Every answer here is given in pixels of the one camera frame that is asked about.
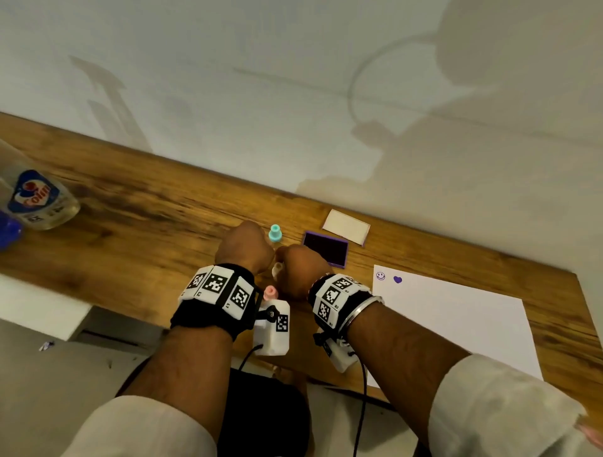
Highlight person's left hand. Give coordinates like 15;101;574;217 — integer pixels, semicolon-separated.
215;220;275;277

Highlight black camera cable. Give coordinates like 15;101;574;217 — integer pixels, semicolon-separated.
237;344;265;373
351;354;369;457

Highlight blue spray bottle cap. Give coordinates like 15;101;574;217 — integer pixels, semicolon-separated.
0;210;24;250

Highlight white paper sheet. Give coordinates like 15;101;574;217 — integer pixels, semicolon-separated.
367;264;544;390

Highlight black trousers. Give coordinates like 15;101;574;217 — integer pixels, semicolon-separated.
216;367;312;457

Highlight white shirt sleeve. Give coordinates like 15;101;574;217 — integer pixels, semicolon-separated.
60;395;218;457
428;353;603;457

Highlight white left shirt sleeve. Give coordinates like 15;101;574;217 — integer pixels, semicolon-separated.
60;395;218;457

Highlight person's right forearm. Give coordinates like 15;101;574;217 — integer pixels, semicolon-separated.
345;304;472;448

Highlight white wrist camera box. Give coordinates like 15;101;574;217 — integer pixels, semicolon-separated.
253;300;291;357
322;336;361;374

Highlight white ink pad lid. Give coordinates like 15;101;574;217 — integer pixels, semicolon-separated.
322;208;371;247

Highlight clear labelled spray bottle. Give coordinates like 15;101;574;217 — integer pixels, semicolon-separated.
0;138;81;231

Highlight black wristband with marker tags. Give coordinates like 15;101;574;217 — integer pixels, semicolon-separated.
170;263;264;342
307;272;385;341

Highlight silver bracelet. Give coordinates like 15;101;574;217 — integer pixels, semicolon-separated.
336;295;385;341

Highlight purple ink pad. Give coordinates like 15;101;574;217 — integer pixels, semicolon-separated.
301;230;350;270

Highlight white right shirt sleeve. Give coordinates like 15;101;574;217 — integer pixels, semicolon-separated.
428;353;603;457

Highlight person's left forearm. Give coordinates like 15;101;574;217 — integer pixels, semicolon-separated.
117;324;235;444

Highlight person's right hand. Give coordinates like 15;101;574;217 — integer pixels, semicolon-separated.
275;244;335;301

